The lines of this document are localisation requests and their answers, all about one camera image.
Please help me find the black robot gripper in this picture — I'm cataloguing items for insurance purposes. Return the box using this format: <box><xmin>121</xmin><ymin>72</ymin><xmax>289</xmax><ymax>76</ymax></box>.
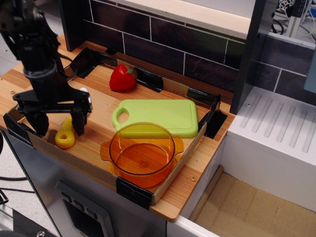
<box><xmin>13</xmin><ymin>72</ymin><xmax>92</xmax><ymax>136</ymax></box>

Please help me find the white yellow toy knife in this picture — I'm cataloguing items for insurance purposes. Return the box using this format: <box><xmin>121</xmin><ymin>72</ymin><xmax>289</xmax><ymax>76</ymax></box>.
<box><xmin>55</xmin><ymin>87</ymin><xmax>93</xmax><ymax>149</ymax></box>

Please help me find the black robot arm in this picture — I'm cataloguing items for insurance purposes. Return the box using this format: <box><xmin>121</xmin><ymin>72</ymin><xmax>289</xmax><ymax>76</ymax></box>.
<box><xmin>0</xmin><ymin>0</ymin><xmax>92</xmax><ymax>136</ymax></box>

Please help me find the cardboard fence with black tape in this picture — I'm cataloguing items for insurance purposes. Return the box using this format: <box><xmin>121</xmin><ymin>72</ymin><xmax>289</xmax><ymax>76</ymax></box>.
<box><xmin>0</xmin><ymin>47</ymin><xmax>235</xmax><ymax>222</ymax></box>

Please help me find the green plastic cutting board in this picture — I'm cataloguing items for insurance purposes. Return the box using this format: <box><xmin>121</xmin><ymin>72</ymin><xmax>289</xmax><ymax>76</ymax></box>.
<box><xmin>112</xmin><ymin>99</ymin><xmax>199</xmax><ymax>138</ymax></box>

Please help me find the red toy strawberry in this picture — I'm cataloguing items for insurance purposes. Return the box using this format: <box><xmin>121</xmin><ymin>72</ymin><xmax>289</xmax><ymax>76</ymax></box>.
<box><xmin>109</xmin><ymin>64</ymin><xmax>137</xmax><ymax>91</ymax></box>

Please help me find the grey toy oven front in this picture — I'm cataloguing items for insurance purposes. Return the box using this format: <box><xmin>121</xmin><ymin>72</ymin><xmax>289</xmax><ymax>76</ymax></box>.
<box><xmin>3</xmin><ymin>132</ymin><xmax>167</xmax><ymax>237</ymax></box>

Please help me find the orange transparent plastic pot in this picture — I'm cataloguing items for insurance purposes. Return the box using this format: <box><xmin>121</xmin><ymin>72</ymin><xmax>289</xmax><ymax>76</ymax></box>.
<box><xmin>100</xmin><ymin>122</ymin><xmax>184</xmax><ymax>189</ymax></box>

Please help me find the white toy sink drainboard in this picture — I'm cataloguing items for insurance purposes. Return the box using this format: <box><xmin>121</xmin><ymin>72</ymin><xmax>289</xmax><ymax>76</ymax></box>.
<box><xmin>221</xmin><ymin>87</ymin><xmax>316</xmax><ymax>211</ymax></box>

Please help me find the black floor cable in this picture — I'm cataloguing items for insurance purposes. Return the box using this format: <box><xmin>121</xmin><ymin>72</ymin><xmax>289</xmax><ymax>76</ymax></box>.
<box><xmin>0</xmin><ymin>176</ymin><xmax>35</xmax><ymax>194</ymax></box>

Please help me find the dark grey vertical post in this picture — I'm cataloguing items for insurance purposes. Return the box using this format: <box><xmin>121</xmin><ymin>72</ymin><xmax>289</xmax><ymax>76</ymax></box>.
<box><xmin>230</xmin><ymin>0</ymin><xmax>277</xmax><ymax>115</ymax></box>

